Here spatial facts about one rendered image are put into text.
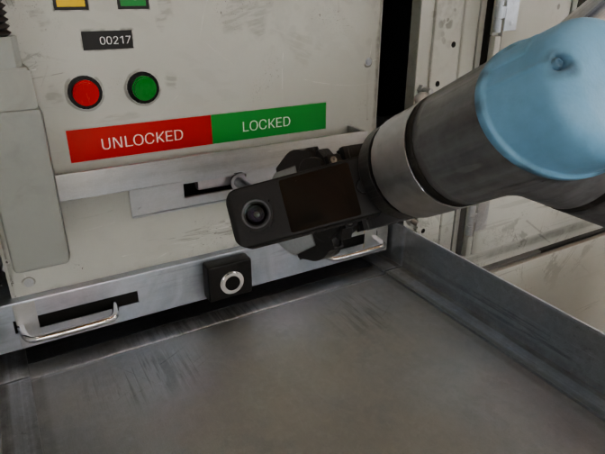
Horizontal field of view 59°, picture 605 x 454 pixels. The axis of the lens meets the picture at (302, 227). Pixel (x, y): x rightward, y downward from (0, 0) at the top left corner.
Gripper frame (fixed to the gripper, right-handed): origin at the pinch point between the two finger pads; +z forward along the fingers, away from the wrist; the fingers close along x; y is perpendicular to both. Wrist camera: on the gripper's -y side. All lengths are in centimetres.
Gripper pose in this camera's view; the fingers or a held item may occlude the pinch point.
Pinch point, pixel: (274, 219)
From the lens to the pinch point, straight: 55.2
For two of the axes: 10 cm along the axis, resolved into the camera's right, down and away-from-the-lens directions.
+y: 8.7, -2.0, 4.6
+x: -2.5, -9.7, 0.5
